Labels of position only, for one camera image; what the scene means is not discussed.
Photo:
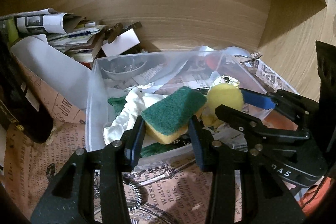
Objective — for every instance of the white card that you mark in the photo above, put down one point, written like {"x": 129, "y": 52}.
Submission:
{"x": 120, "y": 43}

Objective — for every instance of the white paper roll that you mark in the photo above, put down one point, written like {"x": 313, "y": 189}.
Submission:
{"x": 52, "y": 66}

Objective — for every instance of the white cloth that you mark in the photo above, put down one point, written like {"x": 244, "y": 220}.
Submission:
{"x": 131, "y": 108}

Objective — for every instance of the crumpled newspaper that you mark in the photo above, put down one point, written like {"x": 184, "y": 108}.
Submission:
{"x": 265, "y": 74}

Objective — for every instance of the pile of papers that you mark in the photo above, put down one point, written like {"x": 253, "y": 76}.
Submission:
{"x": 76, "y": 40}

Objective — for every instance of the rolled newspaper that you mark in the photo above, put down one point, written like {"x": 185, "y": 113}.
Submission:
{"x": 39, "y": 20}

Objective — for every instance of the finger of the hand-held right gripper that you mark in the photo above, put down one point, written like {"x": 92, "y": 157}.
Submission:
{"x": 236, "y": 119}
{"x": 258, "y": 101}

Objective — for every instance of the dark binder clip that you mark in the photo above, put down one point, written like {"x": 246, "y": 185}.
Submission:
{"x": 114, "y": 32}

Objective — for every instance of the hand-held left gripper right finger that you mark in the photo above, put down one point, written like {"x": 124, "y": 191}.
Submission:
{"x": 196, "y": 141}

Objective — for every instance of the dark bottle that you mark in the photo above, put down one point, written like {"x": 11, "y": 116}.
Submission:
{"x": 23, "y": 98}

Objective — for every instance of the round yellow sponge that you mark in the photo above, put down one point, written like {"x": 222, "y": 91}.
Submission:
{"x": 225, "y": 97}

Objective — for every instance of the small red object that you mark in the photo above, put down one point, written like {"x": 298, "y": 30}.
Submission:
{"x": 213, "y": 61}

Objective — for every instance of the green cloth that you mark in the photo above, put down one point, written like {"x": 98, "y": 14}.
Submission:
{"x": 155, "y": 149}
{"x": 116, "y": 103}

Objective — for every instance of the green and yellow sponge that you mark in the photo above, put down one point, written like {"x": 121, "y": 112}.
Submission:
{"x": 173, "y": 108}

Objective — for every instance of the metal bowl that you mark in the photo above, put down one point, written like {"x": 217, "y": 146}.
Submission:
{"x": 123, "y": 70}

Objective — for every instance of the clear plastic bin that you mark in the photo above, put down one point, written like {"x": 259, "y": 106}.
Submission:
{"x": 97, "y": 111}

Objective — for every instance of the orange cloth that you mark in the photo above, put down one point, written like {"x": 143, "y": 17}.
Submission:
{"x": 320, "y": 192}

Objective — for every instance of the clear plastic bag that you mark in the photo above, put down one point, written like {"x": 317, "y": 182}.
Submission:
{"x": 183, "y": 64}

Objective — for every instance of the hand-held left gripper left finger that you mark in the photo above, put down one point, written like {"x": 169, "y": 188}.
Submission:
{"x": 135, "y": 144}

